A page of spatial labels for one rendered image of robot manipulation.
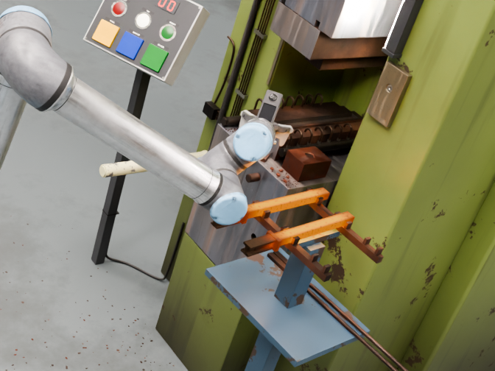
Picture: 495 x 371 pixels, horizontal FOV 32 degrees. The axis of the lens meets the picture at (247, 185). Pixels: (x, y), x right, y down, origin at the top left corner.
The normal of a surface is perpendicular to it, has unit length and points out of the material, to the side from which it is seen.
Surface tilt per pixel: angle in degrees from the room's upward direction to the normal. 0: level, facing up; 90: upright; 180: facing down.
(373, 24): 90
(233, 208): 92
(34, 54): 31
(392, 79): 90
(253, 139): 67
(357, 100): 90
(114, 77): 0
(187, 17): 60
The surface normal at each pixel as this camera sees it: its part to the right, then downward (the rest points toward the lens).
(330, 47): 0.58, 0.56
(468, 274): -0.76, 0.13
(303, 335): 0.28, -0.81
